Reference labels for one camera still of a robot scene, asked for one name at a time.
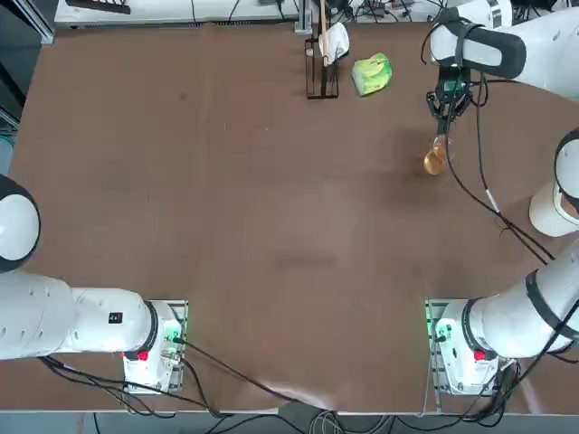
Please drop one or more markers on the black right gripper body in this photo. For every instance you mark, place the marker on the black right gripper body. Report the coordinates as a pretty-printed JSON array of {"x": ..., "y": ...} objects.
[{"x": 461, "y": 88}]

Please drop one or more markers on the clear measuring cup amber solution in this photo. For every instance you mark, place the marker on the clear measuring cup amber solution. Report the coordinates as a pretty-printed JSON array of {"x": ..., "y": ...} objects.
[{"x": 435, "y": 160}]

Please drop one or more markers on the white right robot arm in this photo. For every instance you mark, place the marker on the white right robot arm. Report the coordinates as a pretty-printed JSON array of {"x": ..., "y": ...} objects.
[{"x": 497, "y": 325}]

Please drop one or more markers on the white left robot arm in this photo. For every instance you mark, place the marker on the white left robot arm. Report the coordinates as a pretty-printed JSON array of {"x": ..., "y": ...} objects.
[{"x": 90, "y": 321}]

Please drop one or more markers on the wooden rod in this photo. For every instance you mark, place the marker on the wooden rod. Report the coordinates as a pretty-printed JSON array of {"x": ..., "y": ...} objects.
[{"x": 324, "y": 27}]

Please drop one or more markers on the black power strip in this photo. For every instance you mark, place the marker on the black power strip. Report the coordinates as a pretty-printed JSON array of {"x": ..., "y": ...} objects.
[{"x": 104, "y": 4}]

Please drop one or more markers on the aluminium post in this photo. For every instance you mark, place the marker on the aluminium post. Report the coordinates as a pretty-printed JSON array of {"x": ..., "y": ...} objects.
[{"x": 304, "y": 16}]

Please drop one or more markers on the aluminium frame rail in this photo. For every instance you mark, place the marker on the aluminium frame rail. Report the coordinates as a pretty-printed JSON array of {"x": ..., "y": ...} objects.
[{"x": 38, "y": 18}]

